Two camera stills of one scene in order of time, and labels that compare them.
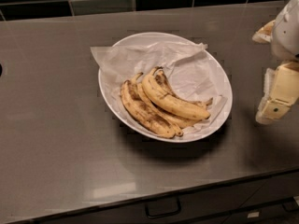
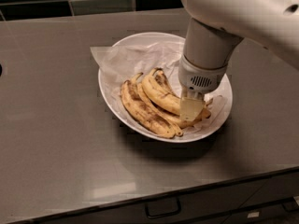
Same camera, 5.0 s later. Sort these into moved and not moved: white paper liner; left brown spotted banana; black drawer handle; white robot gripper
Moved: white robot gripper
Not moved: black drawer handle; white paper liner; left brown spotted banana
